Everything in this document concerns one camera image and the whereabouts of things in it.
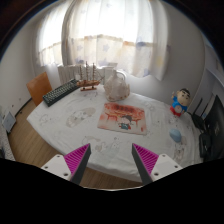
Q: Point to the white star-patterned curtain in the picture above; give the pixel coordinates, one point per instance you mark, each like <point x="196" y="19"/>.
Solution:
<point x="132" y="35"/>

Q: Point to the red cartoon mouse pad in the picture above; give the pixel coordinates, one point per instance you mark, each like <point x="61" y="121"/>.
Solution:
<point x="123" y="118"/>

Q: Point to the wooden model sailing ship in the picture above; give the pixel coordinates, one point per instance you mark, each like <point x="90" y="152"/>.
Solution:
<point x="88" y="79"/>

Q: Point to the black chair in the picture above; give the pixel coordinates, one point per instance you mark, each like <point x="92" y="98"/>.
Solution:
<point x="211" y="139"/>

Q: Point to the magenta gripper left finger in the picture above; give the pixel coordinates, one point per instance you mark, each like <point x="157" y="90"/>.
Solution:
<point x="71" y="166"/>

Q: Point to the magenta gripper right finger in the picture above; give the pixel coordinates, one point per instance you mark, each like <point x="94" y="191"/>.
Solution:
<point x="152" y="166"/>

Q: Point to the dark mechanical keyboard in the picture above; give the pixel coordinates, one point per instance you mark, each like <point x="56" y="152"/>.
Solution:
<point x="55" y="95"/>

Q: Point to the white patterned tablecloth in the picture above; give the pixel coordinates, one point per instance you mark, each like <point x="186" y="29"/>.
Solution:
<point x="80" y="118"/>

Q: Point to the white ceramic teapot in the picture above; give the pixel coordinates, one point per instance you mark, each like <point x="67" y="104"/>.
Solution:
<point x="116" y="88"/>

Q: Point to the cartoon boy figurine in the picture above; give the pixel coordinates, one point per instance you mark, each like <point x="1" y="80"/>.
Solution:
<point x="181" y="100"/>

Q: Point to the white box on floor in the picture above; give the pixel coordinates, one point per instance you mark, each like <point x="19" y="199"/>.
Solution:
<point x="8" y="121"/>

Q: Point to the orange wooden chair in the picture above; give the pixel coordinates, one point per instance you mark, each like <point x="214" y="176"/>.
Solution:
<point x="38" y="87"/>

